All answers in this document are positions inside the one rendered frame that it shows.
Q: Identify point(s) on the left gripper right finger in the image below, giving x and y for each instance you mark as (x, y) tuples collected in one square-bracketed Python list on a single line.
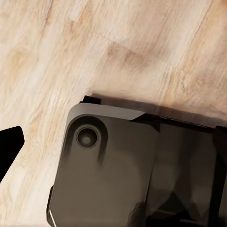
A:
[(219, 140)]

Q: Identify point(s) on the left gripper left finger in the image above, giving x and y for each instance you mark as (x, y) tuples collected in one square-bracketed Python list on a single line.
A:
[(11, 142)]

